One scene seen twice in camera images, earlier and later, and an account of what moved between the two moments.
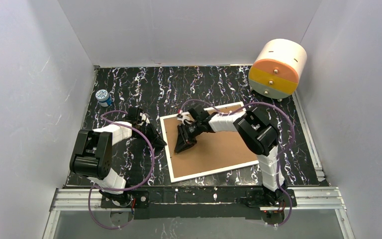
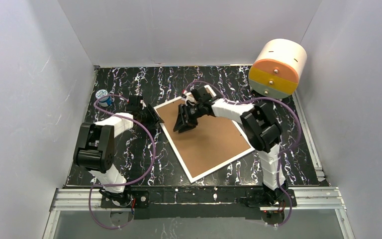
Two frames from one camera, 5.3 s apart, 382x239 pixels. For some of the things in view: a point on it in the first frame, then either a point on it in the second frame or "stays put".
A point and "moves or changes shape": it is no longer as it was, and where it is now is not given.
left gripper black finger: (155, 139) → (151, 118)
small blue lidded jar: (104, 98) stays put
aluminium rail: (67, 199) stays put
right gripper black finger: (186, 138) → (182, 117)
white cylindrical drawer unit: (276, 68) stays put
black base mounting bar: (198, 203) stays put
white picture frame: (215, 153) moves or changes shape
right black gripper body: (188, 129) → (188, 114)
